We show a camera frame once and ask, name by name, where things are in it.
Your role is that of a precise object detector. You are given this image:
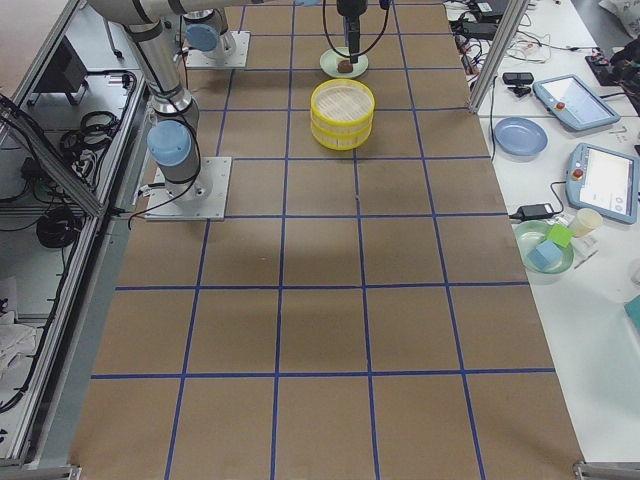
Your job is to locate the pale green plate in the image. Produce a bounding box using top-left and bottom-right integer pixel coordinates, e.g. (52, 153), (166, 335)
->
(319, 47), (369, 79)

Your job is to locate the paper cup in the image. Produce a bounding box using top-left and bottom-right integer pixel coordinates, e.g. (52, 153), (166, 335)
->
(569, 208), (603, 237)

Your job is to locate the blue plate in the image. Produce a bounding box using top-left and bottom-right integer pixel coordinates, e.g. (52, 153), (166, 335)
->
(494, 117), (548, 157)

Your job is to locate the blue foam block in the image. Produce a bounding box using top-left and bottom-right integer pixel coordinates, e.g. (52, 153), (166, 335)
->
(527, 240), (563, 271)

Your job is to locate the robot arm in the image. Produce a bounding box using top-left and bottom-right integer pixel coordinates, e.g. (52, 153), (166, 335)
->
(182, 0), (368, 64)
(90, 1), (231, 207)

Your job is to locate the lower teach pendant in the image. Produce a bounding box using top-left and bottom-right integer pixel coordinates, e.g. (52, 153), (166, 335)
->
(565, 143), (639, 225)

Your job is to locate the upper teach pendant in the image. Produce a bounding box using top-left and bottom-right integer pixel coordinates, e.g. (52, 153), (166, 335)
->
(532, 74), (620, 131)

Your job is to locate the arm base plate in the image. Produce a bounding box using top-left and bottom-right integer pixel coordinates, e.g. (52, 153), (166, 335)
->
(144, 157), (232, 221)
(186, 31), (251, 70)

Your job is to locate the teach pendant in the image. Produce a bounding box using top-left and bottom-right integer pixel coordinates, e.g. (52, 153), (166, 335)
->
(532, 74), (620, 131)
(565, 143), (639, 225)

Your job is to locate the black webcam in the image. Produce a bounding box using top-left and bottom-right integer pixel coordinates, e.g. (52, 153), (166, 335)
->
(502, 72), (534, 98)

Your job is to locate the white cloth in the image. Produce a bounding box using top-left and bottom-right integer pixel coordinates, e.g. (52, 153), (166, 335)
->
(0, 277), (37, 381)

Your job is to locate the brown bun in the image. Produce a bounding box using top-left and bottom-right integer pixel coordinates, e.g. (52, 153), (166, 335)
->
(336, 59), (353, 74)

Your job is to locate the green foam block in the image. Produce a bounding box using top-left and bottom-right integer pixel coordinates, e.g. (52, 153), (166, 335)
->
(546, 223), (574, 248)

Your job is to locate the yellow steamer layer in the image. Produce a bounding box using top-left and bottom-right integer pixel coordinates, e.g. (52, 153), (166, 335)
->
(310, 78), (375, 126)
(310, 121), (372, 151)

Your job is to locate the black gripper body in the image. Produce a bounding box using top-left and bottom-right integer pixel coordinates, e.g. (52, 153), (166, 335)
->
(336, 0), (368, 17)

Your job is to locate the black power adapter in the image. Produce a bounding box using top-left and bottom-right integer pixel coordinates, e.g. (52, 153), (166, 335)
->
(509, 203), (557, 222)

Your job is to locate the green bowl with blocks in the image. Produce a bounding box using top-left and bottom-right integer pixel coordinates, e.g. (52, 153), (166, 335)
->
(514, 220), (574, 274)

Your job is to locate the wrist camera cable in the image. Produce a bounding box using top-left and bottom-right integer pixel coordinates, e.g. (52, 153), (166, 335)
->
(321, 0), (393, 57)

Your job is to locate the aluminium frame post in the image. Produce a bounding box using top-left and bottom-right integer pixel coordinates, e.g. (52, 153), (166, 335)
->
(468, 0), (528, 114)

